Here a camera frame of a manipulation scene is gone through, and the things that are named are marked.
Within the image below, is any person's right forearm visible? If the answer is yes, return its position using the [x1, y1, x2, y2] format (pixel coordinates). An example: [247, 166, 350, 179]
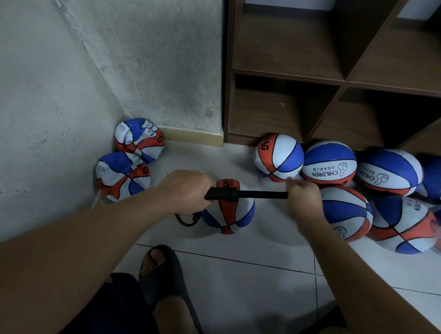
[294, 218, 441, 334]

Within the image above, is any black sandal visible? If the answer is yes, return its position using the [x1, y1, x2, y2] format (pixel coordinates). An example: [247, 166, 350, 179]
[135, 243, 212, 334]
[286, 302, 347, 334]

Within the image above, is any person's left hand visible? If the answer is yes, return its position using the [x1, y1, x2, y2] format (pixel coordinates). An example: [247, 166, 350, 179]
[155, 168, 215, 218]

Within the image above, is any person's left forearm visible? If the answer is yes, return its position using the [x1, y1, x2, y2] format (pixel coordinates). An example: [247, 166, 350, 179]
[0, 183, 177, 334]

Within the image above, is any black hand pump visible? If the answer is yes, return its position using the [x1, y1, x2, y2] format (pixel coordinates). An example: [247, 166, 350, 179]
[174, 183, 289, 234]

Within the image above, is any brown wooden cubby shelf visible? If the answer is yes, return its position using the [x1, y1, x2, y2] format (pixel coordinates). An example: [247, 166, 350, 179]
[216, 0, 441, 159]

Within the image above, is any person's left foot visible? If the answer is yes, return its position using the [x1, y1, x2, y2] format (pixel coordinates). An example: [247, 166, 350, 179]
[138, 248, 207, 334]

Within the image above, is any person's right hand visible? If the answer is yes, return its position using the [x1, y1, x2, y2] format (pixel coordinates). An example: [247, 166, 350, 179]
[282, 178, 329, 238]

